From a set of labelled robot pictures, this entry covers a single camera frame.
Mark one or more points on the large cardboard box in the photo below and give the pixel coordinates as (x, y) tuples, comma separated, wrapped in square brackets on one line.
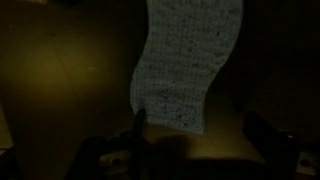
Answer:
[(60, 83)]

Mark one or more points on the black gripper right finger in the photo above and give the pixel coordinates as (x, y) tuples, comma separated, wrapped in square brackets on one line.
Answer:
[(276, 146)]

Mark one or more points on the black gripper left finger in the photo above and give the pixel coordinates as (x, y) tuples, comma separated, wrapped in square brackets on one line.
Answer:
[(130, 153)]

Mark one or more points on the blue sponge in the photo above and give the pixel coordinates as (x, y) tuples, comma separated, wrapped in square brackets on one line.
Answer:
[(186, 66)]

